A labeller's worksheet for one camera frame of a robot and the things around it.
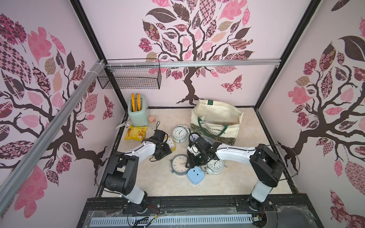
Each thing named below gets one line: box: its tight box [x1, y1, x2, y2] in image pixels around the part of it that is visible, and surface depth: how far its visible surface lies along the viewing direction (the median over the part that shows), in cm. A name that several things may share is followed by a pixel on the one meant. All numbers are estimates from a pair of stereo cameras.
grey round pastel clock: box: [170, 153, 191, 176], surface depth 87 cm
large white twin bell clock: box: [205, 159, 224, 175], surface depth 85 cm
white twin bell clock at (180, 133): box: [169, 123, 191, 144], surface depth 100 cm
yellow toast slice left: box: [131, 93, 136, 112], surface depth 97 cm
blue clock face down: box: [187, 166, 205, 185], surface depth 83 cm
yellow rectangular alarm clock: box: [163, 135, 177, 152], surface depth 98 cm
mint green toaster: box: [127, 93, 150, 127], surface depth 102 cm
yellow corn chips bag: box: [124, 124, 148, 142], surface depth 102 cm
